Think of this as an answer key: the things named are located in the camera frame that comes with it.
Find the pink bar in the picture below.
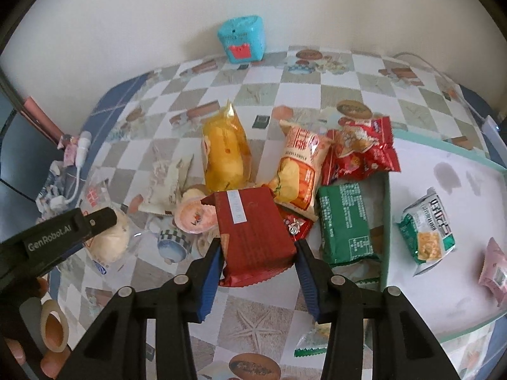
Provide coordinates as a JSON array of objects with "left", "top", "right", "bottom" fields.
[{"left": 22, "top": 97, "right": 64, "bottom": 143}]

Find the checkered tablecloth with blue border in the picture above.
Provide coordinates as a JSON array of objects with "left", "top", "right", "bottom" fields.
[{"left": 37, "top": 45, "right": 507, "bottom": 380}]

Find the green white cracker packet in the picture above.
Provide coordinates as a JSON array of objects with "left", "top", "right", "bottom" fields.
[{"left": 397, "top": 187, "right": 457, "bottom": 277}]

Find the white power cable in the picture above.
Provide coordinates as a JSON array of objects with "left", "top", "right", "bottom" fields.
[{"left": 390, "top": 51, "right": 488, "bottom": 123}]

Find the tape roll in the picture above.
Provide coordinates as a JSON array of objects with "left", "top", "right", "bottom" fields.
[{"left": 41, "top": 300, "right": 69, "bottom": 354}]

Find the crumpled printed packet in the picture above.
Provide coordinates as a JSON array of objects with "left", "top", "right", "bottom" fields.
[{"left": 35, "top": 160, "right": 80, "bottom": 222}]

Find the yellow snack packet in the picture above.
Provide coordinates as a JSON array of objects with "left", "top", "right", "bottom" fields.
[{"left": 200, "top": 101, "right": 254, "bottom": 194}]

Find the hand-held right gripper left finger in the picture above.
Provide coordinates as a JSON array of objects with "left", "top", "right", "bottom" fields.
[{"left": 55, "top": 238, "right": 225, "bottom": 380}]

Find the pink jelly cup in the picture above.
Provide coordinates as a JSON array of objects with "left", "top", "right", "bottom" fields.
[{"left": 174, "top": 196, "right": 218, "bottom": 235}]

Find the pink snack packet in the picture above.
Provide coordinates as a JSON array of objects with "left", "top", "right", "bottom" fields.
[{"left": 477, "top": 237, "right": 507, "bottom": 307}]

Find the clear bag with bun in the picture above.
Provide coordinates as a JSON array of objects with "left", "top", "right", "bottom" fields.
[{"left": 77, "top": 174, "right": 133, "bottom": 274}]

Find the blue cube box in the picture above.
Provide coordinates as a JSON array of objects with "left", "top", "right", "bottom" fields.
[{"left": 216, "top": 15, "right": 267, "bottom": 64}]

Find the dark red snack packet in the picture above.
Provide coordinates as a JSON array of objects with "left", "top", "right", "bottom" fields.
[{"left": 200, "top": 187, "right": 298, "bottom": 288}]

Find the red peanut packet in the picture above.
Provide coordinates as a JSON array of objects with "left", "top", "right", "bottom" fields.
[{"left": 321, "top": 116, "right": 401, "bottom": 187}]

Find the small pink figure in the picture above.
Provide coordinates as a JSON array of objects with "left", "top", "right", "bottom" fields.
[{"left": 59, "top": 135, "right": 80, "bottom": 165}]

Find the large green snack packet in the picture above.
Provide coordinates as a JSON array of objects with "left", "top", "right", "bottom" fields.
[{"left": 317, "top": 182, "right": 383, "bottom": 268}]

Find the orange white chips packet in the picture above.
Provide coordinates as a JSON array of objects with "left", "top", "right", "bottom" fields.
[{"left": 267, "top": 119, "right": 335, "bottom": 222}]

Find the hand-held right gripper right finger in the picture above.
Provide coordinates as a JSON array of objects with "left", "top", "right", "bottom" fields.
[{"left": 294, "top": 238, "right": 458, "bottom": 380}]

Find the white earphone cable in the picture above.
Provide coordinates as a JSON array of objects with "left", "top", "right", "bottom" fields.
[{"left": 51, "top": 132, "right": 93, "bottom": 210}]

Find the teal-edged pink tray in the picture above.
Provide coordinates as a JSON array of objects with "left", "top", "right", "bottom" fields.
[{"left": 356, "top": 127, "right": 507, "bottom": 343}]

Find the small red snack packet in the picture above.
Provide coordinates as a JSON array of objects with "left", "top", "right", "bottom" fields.
[{"left": 277, "top": 204, "right": 315, "bottom": 242}]

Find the person's left hand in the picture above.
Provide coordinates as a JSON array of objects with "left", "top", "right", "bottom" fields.
[{"left": 3, "top": 277, "right": 66, "bottom": 379}]

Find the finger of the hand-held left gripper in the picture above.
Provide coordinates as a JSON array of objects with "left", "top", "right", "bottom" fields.
[{"left": 82, "top": 206, "right": 118, "bottom": 243}]

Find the beige snack packet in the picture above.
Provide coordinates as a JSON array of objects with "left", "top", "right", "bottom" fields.
[{"left": 138, "top": 158, "right": 195, "bottom": 216}]

